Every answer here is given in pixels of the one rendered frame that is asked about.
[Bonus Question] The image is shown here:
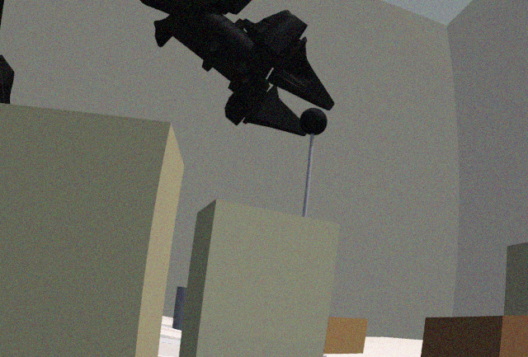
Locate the pale lavender cylinder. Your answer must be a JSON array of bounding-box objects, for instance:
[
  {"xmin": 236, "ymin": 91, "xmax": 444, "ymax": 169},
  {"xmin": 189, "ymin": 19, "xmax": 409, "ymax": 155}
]
[{"xmin": 172, "ymin": 286, "xmax": 187, "ymax": 331}]

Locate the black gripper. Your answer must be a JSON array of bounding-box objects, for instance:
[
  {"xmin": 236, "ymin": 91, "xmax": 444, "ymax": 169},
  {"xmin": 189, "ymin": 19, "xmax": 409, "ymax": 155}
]
[{"xmin": 198, "ymin": 14, "xmax": 335, "ymax": 136}]

